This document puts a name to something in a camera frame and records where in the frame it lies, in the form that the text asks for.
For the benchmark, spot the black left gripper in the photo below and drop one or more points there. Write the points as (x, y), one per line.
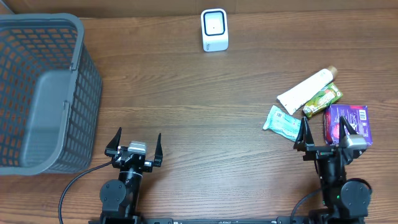
(131, 158)

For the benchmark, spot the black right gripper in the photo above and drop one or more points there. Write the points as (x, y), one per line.
(303, 138)

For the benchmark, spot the purple sanitary pad pack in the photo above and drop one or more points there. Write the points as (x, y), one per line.
(356, 115)

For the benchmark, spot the green yellow snack pouch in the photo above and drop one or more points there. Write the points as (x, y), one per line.
(325, 97)

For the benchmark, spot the white bamboo print tube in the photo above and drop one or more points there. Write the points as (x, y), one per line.
(297, 96)

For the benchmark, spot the teal plastic packet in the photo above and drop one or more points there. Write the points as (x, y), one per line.
(282, 123)

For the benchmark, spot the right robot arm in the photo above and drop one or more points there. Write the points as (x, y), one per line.
(345, 200)

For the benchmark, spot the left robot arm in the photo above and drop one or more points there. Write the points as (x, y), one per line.
(120, 196)

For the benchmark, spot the white barcode scanner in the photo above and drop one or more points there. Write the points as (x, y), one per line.
(214, 30)

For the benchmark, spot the grey plastic mesh basket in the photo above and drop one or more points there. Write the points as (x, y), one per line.
(50, 95)

